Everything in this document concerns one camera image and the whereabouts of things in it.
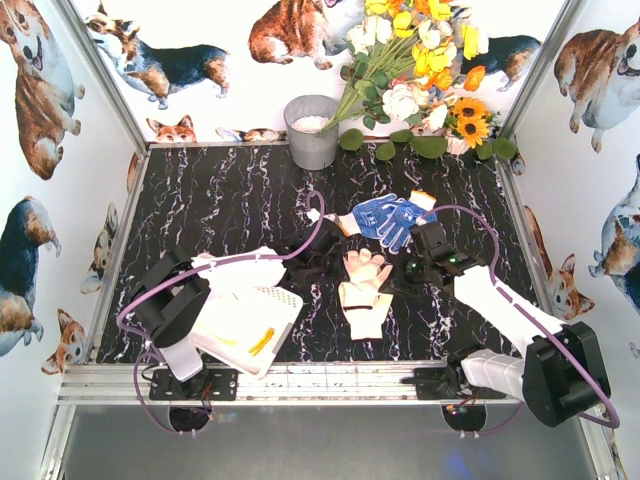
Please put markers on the cream glove red cuff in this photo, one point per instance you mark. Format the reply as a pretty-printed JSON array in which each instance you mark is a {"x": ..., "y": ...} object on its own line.
[{"x": 366, "y": 273}]

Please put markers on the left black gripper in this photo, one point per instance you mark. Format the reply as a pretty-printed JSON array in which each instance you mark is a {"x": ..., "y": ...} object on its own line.
[{"x": 317, "y": 245}]

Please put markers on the aluminium front frame rail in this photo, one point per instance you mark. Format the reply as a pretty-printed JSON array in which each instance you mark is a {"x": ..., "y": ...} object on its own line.
[{"x": 287, "y": 384}]

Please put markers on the grey metal bucket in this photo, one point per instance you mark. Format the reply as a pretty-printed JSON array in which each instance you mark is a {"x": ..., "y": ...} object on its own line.
[{"x": 313, "y": 139}]

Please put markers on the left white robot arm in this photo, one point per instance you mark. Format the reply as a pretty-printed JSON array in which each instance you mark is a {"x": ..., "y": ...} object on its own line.
[{"x": 169, "y": 299}]

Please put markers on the blue dotted glove right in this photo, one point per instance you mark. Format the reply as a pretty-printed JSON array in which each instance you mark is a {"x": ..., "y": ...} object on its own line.
[{"x": 400, "y": 215}]

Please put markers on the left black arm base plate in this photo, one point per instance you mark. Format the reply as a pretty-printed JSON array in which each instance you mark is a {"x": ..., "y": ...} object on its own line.
[{"x": 215, "y": 384}]

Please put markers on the blue dotted glove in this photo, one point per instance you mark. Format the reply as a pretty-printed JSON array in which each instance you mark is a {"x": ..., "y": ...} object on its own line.
[
  {"x": 367, "y": 217},
  {"x": 400, "y": 215}
]

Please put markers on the blue dotted glove left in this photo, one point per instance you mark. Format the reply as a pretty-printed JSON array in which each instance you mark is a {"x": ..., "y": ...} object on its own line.
[{"x": 367, "y": 217}]

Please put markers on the artificial flower bouquet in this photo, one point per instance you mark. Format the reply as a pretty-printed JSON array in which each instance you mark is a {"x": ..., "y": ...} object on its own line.
[{"x": 418, "y": 63}]

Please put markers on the white perforated storage basket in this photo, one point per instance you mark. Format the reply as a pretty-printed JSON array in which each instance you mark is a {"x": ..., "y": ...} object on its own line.
[{"x": 280, "y": 309}]

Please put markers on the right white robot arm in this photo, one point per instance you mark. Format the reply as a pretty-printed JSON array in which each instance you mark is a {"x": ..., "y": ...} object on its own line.
[{"x": 559, "y": 372}]

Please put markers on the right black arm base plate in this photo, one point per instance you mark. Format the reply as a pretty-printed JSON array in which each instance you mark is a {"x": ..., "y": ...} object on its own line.
[{"x": 447, "y": 382}]

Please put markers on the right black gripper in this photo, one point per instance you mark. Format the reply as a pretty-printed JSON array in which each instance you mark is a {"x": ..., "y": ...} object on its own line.
[{"x": 405, "y": 284}]

